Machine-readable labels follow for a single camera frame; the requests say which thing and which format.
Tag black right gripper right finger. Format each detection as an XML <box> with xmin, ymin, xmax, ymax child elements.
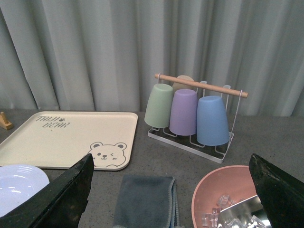
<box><xmin>249</xmin><ymin>153</ymin><xmax>304</xmax><ymax>228</ymax></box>

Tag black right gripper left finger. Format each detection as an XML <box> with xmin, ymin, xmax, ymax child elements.
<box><xmin>0</xmin><ymin>153</ymin><xmax>94</xmax><ymax>228</ymax></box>

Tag white round plate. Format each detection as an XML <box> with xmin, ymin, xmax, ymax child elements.
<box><xmin>0</xmin><ymin>164</ymin><xmax>49</xmax><ymax>217</ymax></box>

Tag metal scoop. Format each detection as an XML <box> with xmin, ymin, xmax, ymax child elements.
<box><xmin>218</xmin><ymin>195</ymin><xmax>266</xmax><ymax>225</ymax></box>

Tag pink bowl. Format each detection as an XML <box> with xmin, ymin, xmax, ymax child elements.
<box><xmin>191</xmin><ymin>165</ymin><xmax>256</xmax><ymax>228</ymax></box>

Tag cream bear tray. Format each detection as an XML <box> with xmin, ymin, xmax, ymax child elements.
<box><xmin>0</xmin><ymin>111</ymin><xmax>138</xmax><ymax>171</ymax></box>

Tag clear ice cubes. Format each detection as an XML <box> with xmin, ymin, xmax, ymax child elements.
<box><xmin>200</xmin><ymin>195</ymin><xmax>271</xmax><ymax>228</ymax></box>

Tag grey folded cloth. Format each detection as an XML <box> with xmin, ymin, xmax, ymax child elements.
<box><xmin>113</xmin><ymin>175</ymin><xmax>182</xmax><ymax>228</ymax></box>

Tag blue plastic cup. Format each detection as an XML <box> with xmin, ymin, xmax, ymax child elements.
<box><xmin>197</xmin><ymin>95</ymin><xmax>229</xmax><ymax>146</ymax></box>

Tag wooden dish rack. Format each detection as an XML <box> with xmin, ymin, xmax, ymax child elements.
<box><xmin>0</xmin><ymin>112</ymin><xmax>13</xmax><ymax>130</ymax></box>

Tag purple plastic cup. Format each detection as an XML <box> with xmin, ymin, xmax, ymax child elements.
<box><xmin>169</xmin><ymin>89</ymin><xmax>198</xmax><ymax>136</ymax></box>

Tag green plastic cup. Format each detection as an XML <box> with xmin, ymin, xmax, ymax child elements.
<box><xmin>144</xmin><ymin>84</ymin><xmax>173</xmax><ymax>128</ymax></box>

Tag grey curtain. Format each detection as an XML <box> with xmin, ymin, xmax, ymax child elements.
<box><xmin>0</xmin><ymin>0</ymin><xmax>304</xmax><ymax>116</ymax></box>

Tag beige plastic cup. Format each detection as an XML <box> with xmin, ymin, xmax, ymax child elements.
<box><xmin>172</xmin><ymin>75</ymin><xmax>194</xmax><ymax>95</ymax></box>

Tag white wire cup rack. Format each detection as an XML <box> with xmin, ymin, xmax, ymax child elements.
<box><xmin>148</xmin><ymin>73</ymin><xmax>248</xmax><ymax>163</ymax></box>

